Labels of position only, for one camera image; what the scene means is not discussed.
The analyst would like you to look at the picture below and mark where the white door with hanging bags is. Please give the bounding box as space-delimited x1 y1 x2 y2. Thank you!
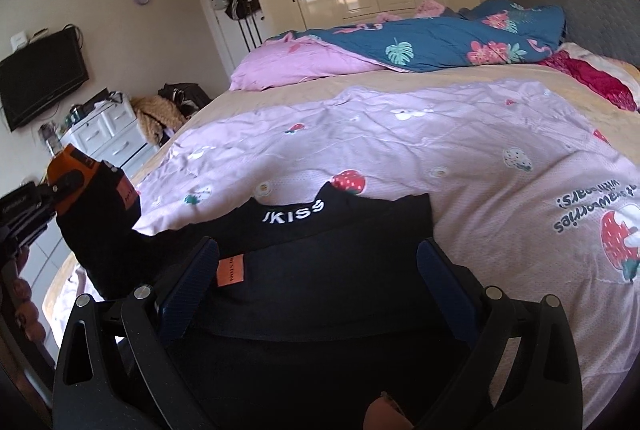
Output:
200 0 271 75

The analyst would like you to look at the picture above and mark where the tan fuzzy coat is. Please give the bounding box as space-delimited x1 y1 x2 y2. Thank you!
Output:
130 95 186 147

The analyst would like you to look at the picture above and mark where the red floral pillow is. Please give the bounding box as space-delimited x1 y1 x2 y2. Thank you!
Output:
537 42 639 112

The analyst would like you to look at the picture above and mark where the grey padded headboard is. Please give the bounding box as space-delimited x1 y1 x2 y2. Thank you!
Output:
497 0 640 70

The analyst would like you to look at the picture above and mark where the pink strawberry print bedsheet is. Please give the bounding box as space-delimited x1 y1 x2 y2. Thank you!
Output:
131 80 639 429

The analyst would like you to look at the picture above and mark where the white drawer cabinet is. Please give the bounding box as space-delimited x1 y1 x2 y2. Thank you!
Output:
61 92 158 177

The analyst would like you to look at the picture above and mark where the right hand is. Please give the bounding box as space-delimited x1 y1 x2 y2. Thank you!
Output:
363 392 414 430

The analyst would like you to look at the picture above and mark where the blue floral pink duvet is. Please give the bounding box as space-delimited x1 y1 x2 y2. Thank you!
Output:
230 0 565 92

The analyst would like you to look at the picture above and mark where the wall mounted black television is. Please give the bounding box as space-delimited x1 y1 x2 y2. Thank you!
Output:
1 24 89 132

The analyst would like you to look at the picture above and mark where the left hand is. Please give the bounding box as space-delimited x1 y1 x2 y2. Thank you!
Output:
1 246 47 343

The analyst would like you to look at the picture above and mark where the black garment with orange patches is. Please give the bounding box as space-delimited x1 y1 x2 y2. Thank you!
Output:
47 148 454 429

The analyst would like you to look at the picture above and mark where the black bag on floor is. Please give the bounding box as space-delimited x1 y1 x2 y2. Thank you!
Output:
157 83 212 119

